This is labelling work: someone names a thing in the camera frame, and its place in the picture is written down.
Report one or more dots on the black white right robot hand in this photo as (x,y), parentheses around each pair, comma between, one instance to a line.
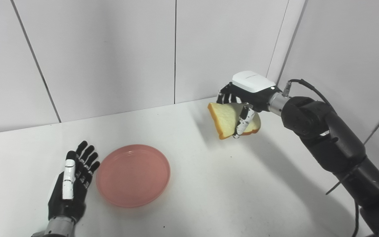
(252,82)

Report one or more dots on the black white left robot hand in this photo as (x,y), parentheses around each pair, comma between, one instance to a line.
(77,197)

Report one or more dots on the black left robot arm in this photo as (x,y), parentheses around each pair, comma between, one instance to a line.
(58,228)

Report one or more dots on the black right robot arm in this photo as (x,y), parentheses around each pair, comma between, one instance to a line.
(337,144)

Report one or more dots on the slice of white bread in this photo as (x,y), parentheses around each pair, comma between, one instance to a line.
(224,118)

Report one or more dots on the pink round plate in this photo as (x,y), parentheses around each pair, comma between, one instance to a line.
(133,176)

